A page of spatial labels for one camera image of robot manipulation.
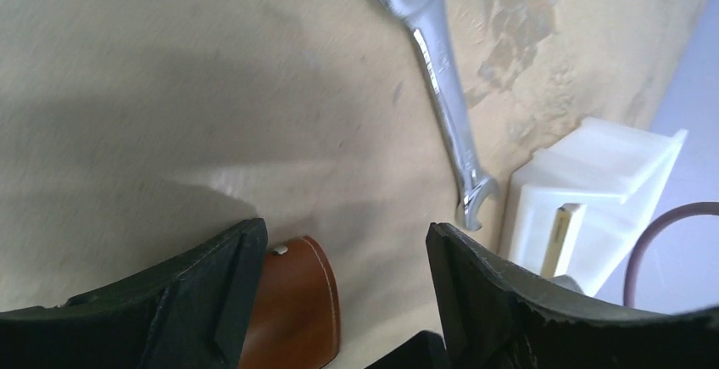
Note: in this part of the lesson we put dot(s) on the white plastic bin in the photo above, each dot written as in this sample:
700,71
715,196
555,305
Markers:
618,171

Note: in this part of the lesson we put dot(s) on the white card in bin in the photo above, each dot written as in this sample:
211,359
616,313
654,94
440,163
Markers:
562,239

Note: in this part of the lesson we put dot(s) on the brown leather card holder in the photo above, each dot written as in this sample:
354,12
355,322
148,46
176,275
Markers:
296,318

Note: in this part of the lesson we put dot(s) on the silver open-end wrench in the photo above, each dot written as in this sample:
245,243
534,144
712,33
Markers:
428,24

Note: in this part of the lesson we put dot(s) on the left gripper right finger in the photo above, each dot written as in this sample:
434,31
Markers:
496,314

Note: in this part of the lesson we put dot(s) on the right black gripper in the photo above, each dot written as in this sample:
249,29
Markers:
425,350

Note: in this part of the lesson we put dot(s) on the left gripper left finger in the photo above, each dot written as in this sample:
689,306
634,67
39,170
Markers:
190,311

